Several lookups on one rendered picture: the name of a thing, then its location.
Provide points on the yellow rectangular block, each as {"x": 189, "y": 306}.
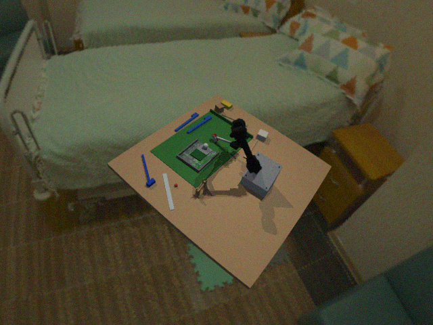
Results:
{"x": 226, "y": 104}

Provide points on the green flat mat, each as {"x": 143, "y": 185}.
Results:
{"x": 168, "y": 149}

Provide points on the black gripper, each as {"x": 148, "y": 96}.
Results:
{"x": 236, "y": 144}

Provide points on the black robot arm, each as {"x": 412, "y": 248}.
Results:
{"x": 239, "y": 132}

